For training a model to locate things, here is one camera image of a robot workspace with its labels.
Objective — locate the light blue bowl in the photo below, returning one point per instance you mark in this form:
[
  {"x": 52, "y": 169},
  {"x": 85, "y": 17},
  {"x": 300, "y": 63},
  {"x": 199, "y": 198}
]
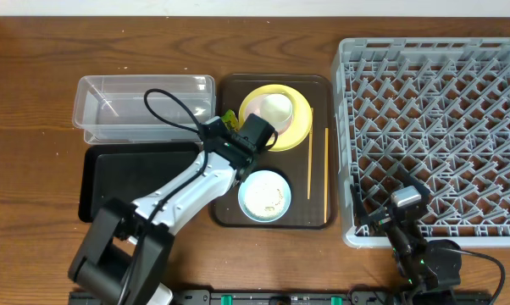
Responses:
[{"x": 264, "y": 196}]

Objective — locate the grey dishwasher rack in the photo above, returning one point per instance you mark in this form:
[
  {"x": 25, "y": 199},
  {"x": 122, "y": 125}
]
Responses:
[{"x": 438, "y": 108}]

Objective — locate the clear plastic bin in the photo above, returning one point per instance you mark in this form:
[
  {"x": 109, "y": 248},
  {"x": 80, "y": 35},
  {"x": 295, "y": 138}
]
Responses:
[{"x": 112, "y": 109}]

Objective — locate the yellow plate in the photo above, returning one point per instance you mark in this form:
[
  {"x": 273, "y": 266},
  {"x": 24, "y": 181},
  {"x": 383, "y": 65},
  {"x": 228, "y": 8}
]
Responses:
[{"x": 300, "y": 125}]

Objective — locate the dark brown serving tray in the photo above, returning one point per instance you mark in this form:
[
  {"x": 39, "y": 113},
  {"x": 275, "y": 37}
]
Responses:
[{"x": 291, "y": 164}]

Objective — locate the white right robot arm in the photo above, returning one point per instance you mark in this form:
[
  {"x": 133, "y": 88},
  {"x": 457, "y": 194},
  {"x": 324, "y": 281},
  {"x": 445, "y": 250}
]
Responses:
[{"x": 430, "y": 267}]

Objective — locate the yellow green snack wrapper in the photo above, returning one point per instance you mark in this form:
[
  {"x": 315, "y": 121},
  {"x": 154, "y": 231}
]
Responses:
[{"x": 230, "y": 120}]

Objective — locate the black tray bin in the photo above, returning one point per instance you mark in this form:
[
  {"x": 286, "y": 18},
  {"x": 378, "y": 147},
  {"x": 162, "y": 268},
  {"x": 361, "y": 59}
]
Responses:
[{"x": 129, "y": 171}]

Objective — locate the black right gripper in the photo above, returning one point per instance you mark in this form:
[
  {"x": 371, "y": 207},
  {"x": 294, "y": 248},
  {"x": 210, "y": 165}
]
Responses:
[{"x": 385, "y": 217}]

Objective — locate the wooden chopstick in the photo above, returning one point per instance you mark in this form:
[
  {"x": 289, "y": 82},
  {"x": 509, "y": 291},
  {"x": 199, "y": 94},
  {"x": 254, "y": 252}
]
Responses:
[
  {"x": 326, "y": 174},
  {"x": 310, "y": 157}
]

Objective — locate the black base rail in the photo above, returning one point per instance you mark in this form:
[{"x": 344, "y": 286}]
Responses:
[{"x": 202, "y": 297}]

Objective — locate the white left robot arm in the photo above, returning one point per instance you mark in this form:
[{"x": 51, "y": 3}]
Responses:
[{"x": 123, "y": 255}]

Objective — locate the white cup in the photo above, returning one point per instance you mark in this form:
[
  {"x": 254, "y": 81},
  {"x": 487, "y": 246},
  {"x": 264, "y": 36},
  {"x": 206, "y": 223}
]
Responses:
[{"x": 276, "y": 109}]

